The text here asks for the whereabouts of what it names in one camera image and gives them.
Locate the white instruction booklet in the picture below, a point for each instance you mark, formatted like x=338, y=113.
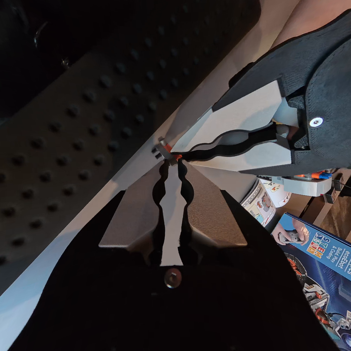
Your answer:
x=263, y=203

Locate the person's left forearm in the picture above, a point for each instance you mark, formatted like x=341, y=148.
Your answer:
x=309, y=16

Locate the black power adapter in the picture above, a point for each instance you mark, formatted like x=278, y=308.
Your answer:
x=337, y=183
x=331, y=198

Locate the grey building-block robot model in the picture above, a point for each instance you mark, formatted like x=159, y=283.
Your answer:
x=301, y=186

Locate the blue robot kit box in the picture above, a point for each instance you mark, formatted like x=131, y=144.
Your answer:
x=323, y=274

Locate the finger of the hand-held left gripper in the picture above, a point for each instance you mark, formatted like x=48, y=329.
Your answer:
x=241, y=112
x=260, y=159

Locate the grey beam with orange rack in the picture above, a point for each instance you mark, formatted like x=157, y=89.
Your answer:
x=167, y=149

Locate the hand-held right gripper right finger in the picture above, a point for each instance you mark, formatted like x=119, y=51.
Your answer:
x=216, y=219

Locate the person's black shirt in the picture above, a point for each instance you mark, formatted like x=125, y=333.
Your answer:
x=27, y=54

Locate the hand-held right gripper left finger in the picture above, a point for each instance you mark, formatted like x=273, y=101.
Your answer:
x=129, y=219

